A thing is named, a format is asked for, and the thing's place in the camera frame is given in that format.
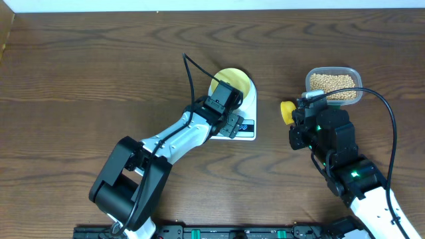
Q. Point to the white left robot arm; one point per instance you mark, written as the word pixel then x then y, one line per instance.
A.
pixel 130 183

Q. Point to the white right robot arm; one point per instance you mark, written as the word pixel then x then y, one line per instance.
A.
pixel 356 180

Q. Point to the pale yellow bowl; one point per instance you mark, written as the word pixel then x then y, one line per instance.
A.
pixel 236 78

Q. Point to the soybeans in container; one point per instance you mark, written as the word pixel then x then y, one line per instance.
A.
pixel 329 83

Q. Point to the clear plastic container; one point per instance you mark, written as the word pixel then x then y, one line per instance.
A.
pixel 338 71

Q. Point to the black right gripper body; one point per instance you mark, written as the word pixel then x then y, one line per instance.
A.
pixel 301 137

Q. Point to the yellow measuring scoop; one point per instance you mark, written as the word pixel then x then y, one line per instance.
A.
pixel 286 108

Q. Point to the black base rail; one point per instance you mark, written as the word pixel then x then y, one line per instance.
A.
pixel 179 231

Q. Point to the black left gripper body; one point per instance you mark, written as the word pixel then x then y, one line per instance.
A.
pixel 230 125

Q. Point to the white digital kitchen scale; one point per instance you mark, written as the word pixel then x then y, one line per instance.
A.
pixel 247 129

